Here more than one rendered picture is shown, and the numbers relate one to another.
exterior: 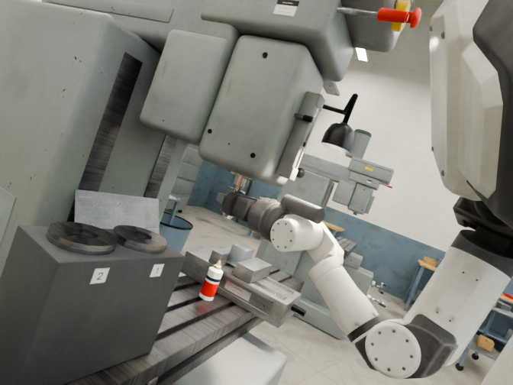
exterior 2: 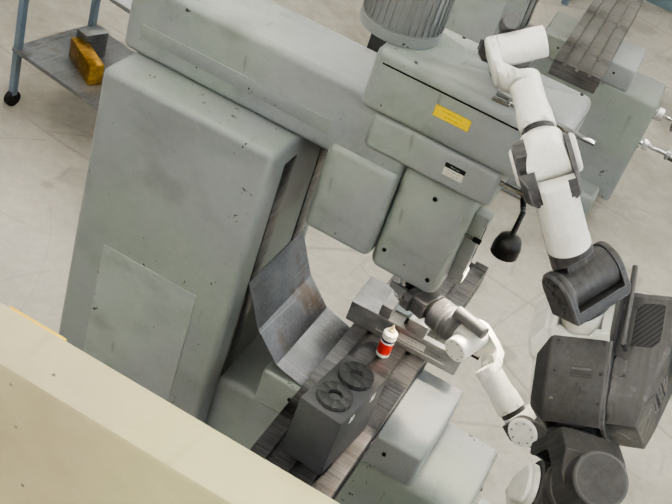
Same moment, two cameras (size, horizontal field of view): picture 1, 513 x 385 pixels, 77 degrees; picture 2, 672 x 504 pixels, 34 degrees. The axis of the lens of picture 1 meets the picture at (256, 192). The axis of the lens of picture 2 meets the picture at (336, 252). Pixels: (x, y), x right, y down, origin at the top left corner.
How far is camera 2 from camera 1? 2.29 m
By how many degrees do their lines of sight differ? 34
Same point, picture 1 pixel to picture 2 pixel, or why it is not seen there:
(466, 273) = not seen: hidden behind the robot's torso
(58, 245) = (331, 410)
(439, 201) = not seen: outside the picture
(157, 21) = (313, 127)
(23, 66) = (171, 172)
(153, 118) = (323, 227)
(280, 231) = (453, 347)
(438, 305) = not seen: hidden behind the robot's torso
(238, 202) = (414, 303)
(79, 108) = (254, 232)
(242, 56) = (412, 192)
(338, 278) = (496, 382)
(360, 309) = (509, 404)
